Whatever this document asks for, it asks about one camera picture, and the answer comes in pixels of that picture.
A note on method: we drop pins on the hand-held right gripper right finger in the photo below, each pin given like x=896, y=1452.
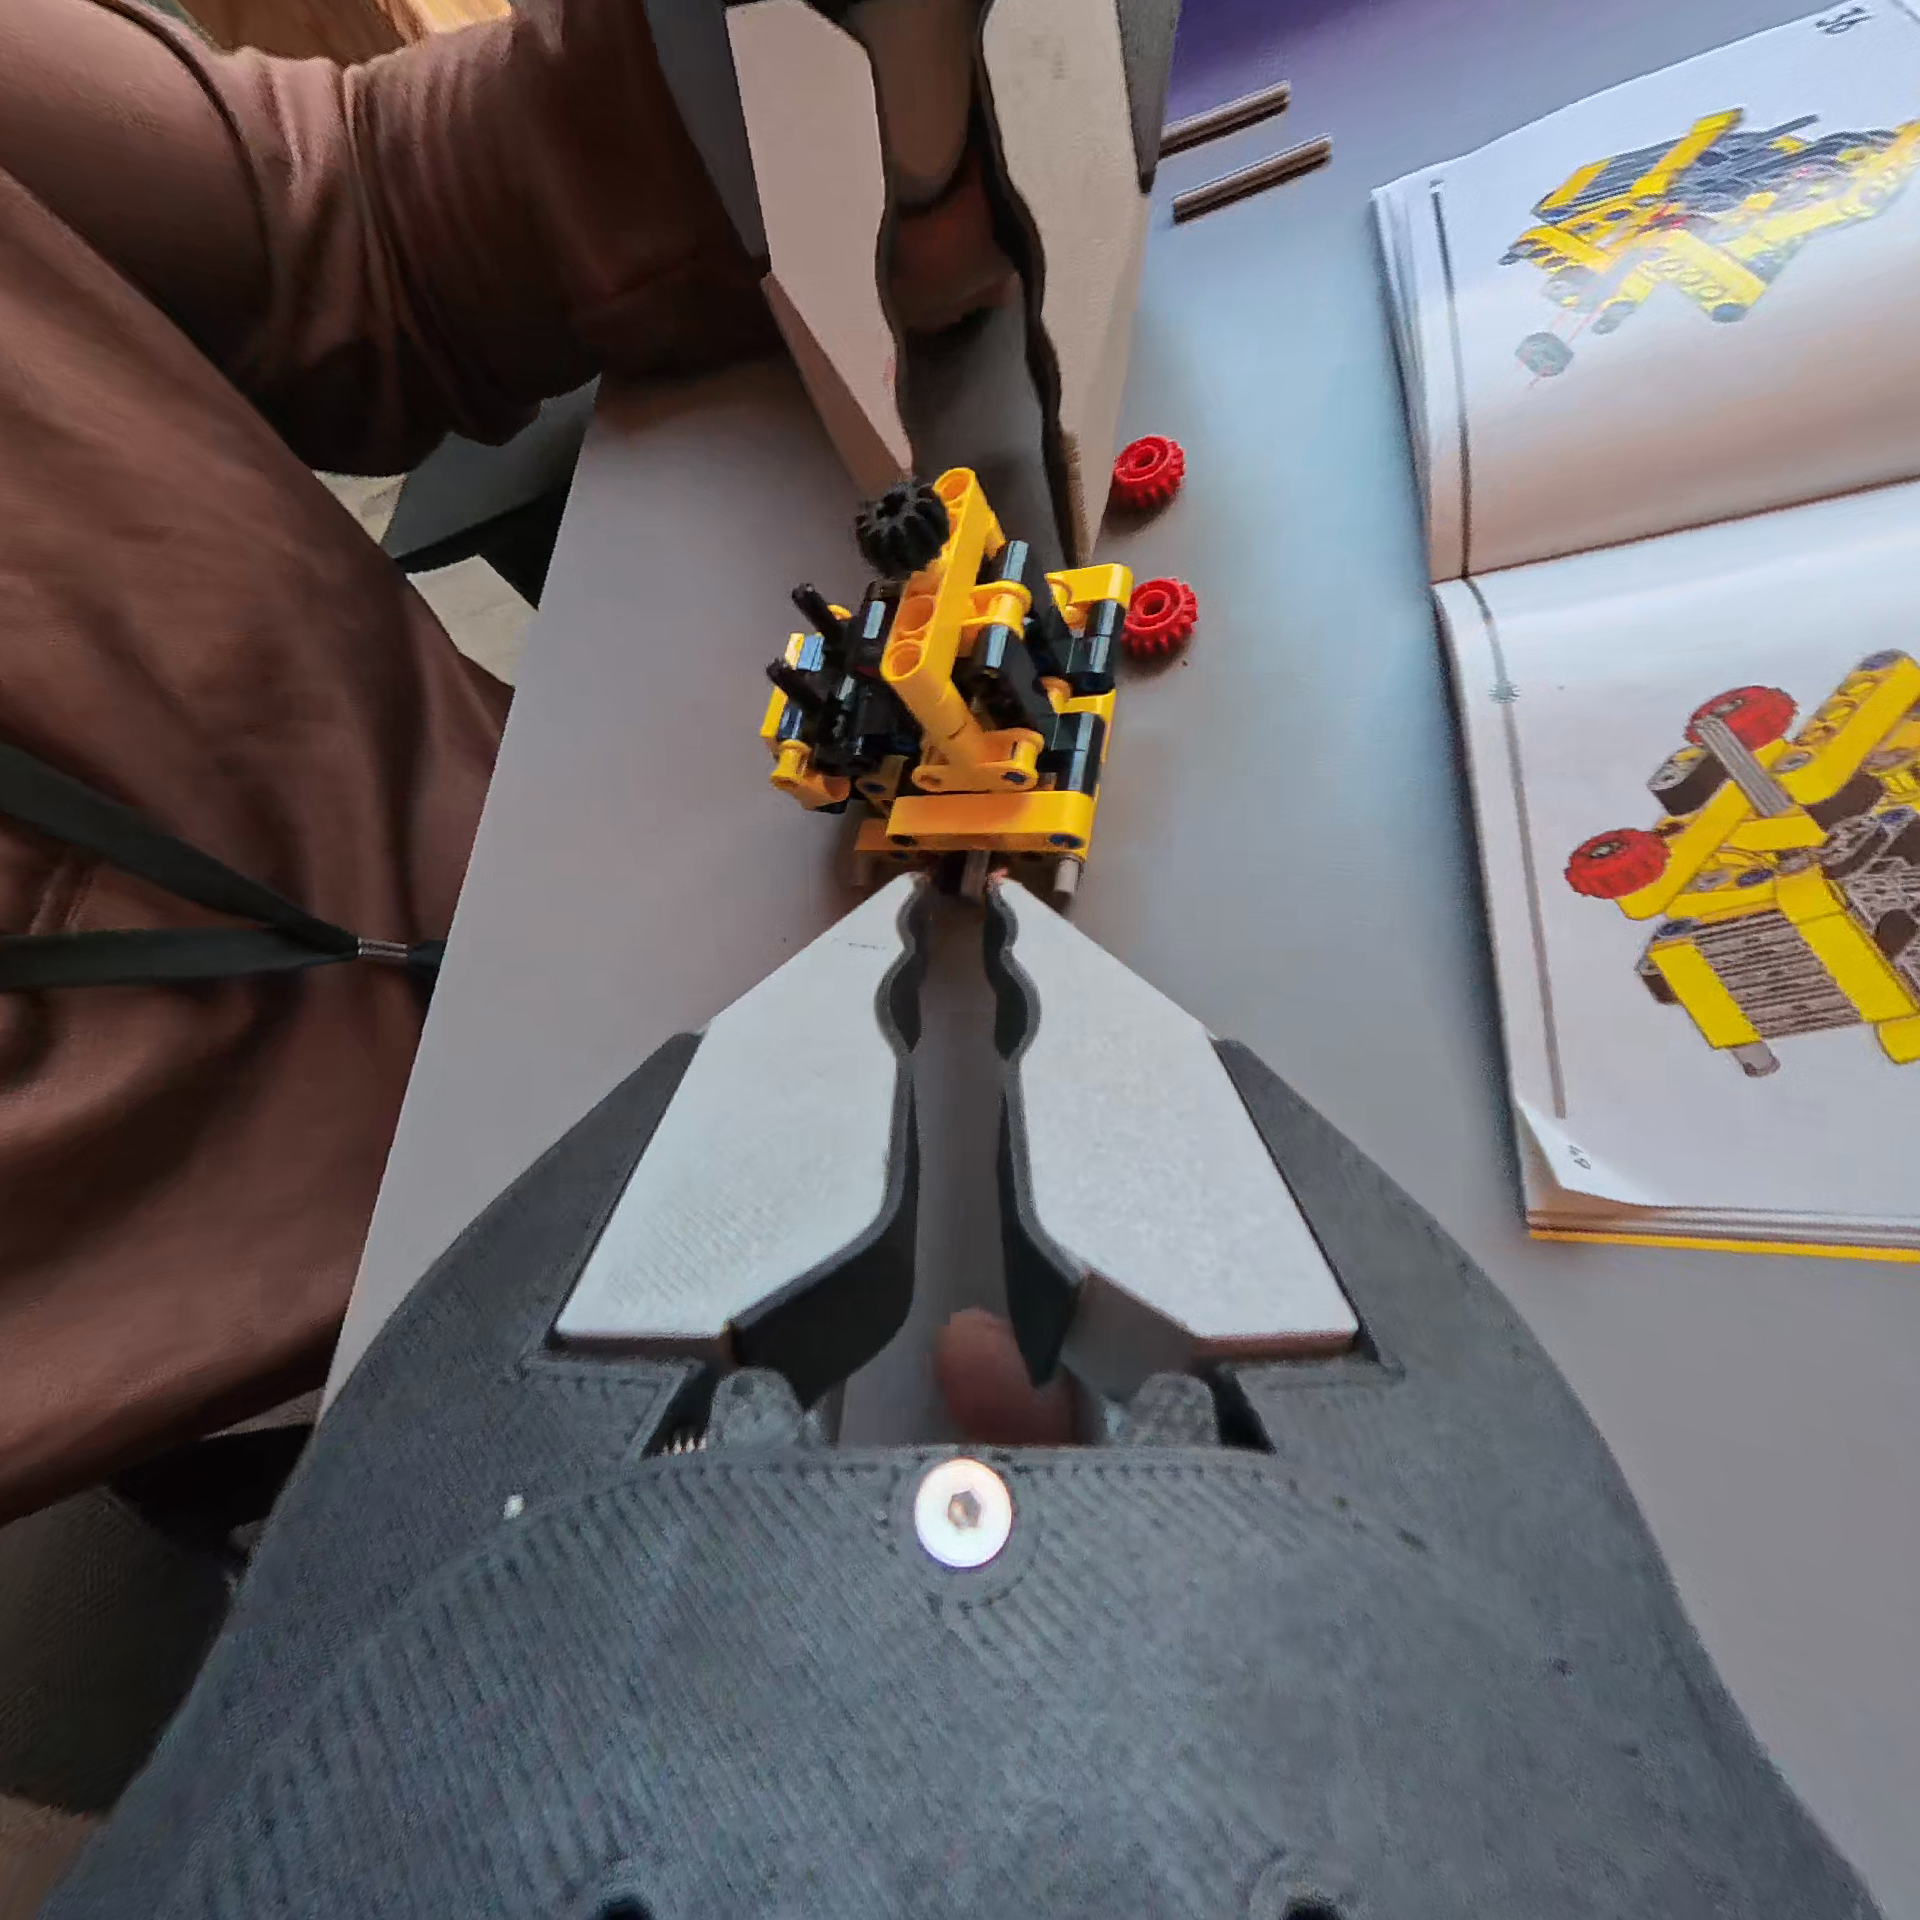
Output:
x=1156, y=1172

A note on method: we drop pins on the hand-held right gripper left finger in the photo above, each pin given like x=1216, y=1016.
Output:
x=751, y=1172

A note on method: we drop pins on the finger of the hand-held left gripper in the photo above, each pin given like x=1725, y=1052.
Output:
x=1080, y=181
x=811, y=166

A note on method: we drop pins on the yellow black lego bulldozer model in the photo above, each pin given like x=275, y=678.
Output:
x=960, y=674

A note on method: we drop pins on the person's left forearm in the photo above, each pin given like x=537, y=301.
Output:
x=375, y=196

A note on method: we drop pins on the red lego gear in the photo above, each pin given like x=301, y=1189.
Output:
x=1149, y=471

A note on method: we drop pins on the lego instruction booklet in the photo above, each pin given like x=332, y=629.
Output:
x=1589, y=450

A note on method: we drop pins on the dark grey rod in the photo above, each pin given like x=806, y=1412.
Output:
x=1229, y=116
x=1254, y=177

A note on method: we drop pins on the person's brown clothing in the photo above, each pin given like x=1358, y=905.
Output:
x=165, y=1050

